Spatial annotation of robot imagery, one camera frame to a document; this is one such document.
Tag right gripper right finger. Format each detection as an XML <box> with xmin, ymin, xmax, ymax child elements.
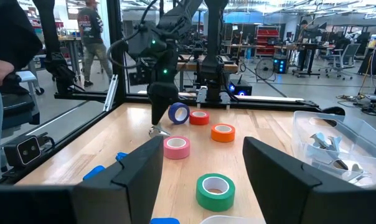
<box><xmin>242</xmin><ymin>136</ymin><xmax>376</xmax><ymax>224</ymax></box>

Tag pink tape roll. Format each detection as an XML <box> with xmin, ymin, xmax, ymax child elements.
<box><xmin>163</xmin><ymin>135</ymin><xmax>191</xmax><ymax>161</ymax></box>

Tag black standing desk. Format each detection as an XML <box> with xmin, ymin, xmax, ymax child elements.
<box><xmin>273</xmin><ymin>42</ymin><xmax>335</xmax><ymax>78</ymax></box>

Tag black office chair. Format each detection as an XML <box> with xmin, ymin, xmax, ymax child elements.
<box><xmin>0</xmin><ymin>73</ymin><xmax>42</xmax><ymax>131</ymax></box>

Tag black computer blue lights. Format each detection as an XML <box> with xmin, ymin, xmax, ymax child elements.
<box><xmin>228</xmin><ymin>78</ymin><xmax>253</xmax><ymax>97</ymax></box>

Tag wooden workbench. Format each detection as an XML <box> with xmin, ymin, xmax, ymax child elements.
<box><xmin>175</xmin><ymin>53</ymin><xmax>239</xmax><ymax>93</ymax></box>

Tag black aluminium table frame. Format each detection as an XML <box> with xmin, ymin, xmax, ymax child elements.
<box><xmin>0</xmin><ymin>0</ymin><xmax>346</xmax><ymax>187</ymax></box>

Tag black computer tower lights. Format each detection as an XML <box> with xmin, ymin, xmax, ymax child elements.
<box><xmin>272</xmin><ymin>57</ymin><xmax>289</xmax><ymax>75</ymax></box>

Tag orange tape roll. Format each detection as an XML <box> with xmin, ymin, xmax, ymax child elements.
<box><xmin>210</xmin><ymin>123</ymin><xmax>236</xmax><ymax>143</ymax></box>

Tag pale green staple remover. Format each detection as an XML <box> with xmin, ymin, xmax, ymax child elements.
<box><xmin>329</xmin><ymin>135</ymin><xmax>344</xmax><ymax>153</ymax></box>

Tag black table-level camera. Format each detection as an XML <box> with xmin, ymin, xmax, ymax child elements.
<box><xmin>3</xmin><ymin>132</ymin><xmax>55</xmax><ymax>169</ymax></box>

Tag green tape roll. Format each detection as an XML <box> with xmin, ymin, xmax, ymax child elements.
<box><xmin>195</xmin><ymin>173</ymin><xmax>236</xmax><ymax>213</ymax></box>

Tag grey workbench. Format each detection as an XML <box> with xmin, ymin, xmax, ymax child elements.
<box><xmin>57</xmin><ymin>34</ymin><xmax>83</xmax><ymax>82</ymax></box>

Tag red shelf rack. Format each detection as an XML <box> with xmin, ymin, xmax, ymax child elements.
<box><xmin>255</xmin><ymin>24</ymin><xmax>283</xmax><ymax>57</ymax></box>

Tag grey staple remover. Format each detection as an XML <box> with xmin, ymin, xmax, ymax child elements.
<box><xmin>148</xmin><ymin>124</ymin><xmax>171</xmax><ymax>139</ymax></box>

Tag person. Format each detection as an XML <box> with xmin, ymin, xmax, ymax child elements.
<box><xmin>77</xmin><ymin>0</ymin><xmax>114</xmax><ymax>88</ymax></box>
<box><xmin>0</xmin><ymin>0</ymin><xmax>43</xmax><ymax>184</ymax></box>

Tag red tape roll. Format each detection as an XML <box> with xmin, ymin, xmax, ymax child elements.
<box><xmin>189</xmin><ymin>110</ymin><xmax>210</xmax><ymax>126</ymax></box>

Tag floor cable bundle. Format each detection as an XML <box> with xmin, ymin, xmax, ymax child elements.
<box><xmin>336</xmin><ymin>93</ymin><xmax>376</xmax><ymax>116</ymax></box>

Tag blue tape roll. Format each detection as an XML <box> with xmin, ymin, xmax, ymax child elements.
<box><xmin>167</xmin><ymin>102</ymin><xmax>190</xmax><ymax>126</ymax></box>

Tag silver aluminium bracket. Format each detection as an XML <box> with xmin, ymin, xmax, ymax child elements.
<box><xmin>102</xmin><ymin>73</ymin><xmax>119</xmax><ymax>112</ymax></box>

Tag black floor fan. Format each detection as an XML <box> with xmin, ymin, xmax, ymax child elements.
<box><xmin>255</xmin><ymin>58</ymin><xmax>276</xmax><ymax>83</ymax></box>

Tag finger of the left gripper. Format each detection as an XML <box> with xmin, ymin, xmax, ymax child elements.
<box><xmin>150</xmin><ymin>101</ymin><xmax>173</xmax><ymax>126</ymax></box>

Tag silver staple remover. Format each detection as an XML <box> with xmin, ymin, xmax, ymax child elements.
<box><xmin>346</xmin><ymin>162</ymin><xmax>372</xmax><ymax>185</ymax></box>

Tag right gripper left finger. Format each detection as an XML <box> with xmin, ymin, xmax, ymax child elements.
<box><xmin>72</xmin><ymin>135</ymin><xmax>164</xmax><ymax>224</ymax></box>

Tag grey office chair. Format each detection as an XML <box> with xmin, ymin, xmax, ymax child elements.
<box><xmin>319</xmin><ymin>42</ymin><xmax>362</xmax><ymax>81</ymax></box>

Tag white stool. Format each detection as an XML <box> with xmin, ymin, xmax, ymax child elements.
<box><xmin>16</xmin><ymin>70</ymin><xmax>46</xmax><ymax>96</ymax></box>

